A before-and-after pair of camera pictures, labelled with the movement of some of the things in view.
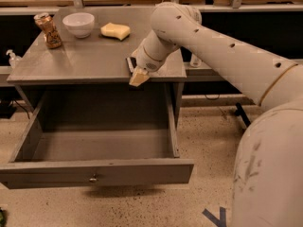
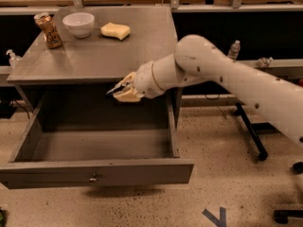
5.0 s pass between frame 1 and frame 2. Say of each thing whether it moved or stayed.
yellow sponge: stayed
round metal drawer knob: stayed
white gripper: moved
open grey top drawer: stayed
